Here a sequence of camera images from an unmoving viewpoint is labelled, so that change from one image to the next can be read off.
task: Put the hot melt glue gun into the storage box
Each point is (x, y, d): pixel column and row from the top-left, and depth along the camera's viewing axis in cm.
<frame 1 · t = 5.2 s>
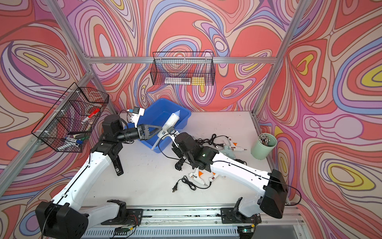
left hand: (159, 129, 67), fingers open
right hand: (178, 142, 75), fingers open
blue plastic storage box: (158, 114, 120), point 2 cm above the table
white glue gun blue trigger: (170, 123, 72), point 34 cm above the table
white glue gun orange trigger: (202, 176, 89), on the table
mint green glue gun: (233, 146, 100), point 2 cm above the table
green pen holder cup: (263, 146, 85), point 15 cm above the table

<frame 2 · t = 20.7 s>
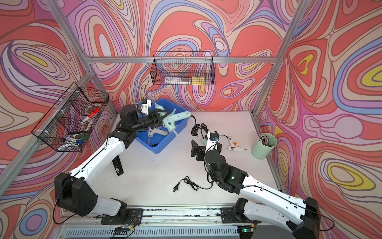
left hand: (169, 114, 72), fingers open
right hand: (201, 144, 71), fingers open
white glue gun blue trigger: (156, 131, 106), point 4 cm above the table
mint green glue gun 2: (169, 121, 72), point 34 cm above the table
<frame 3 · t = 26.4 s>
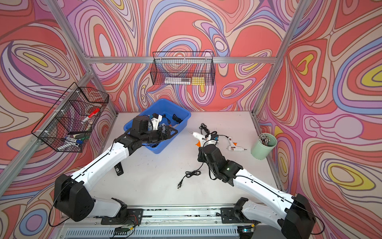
left hand: (173, 133, 77), fingers open
right hand: (201, 152, 79), fingers closed
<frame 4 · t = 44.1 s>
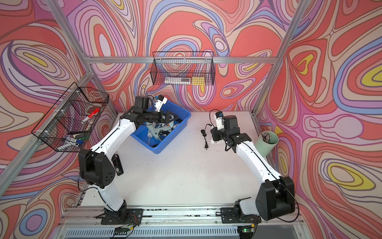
left hand: (174, 117, 80), fingers open
right hand: (214, 133, 84), fingers closed
